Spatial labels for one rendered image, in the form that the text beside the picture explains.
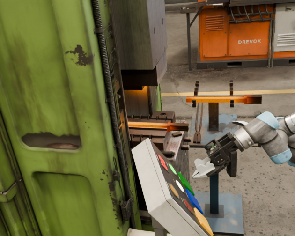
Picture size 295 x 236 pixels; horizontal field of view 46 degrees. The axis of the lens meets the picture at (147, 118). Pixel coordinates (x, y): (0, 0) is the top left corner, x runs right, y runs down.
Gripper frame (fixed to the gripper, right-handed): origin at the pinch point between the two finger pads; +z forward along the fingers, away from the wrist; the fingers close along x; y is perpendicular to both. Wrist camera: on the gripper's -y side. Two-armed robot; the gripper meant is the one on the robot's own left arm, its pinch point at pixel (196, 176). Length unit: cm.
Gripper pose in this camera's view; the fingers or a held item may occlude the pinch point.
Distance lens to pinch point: 134.7
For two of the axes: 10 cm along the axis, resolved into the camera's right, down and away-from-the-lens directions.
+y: -5.7, -6.7, -4.7
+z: -8.0, 5.9, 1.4
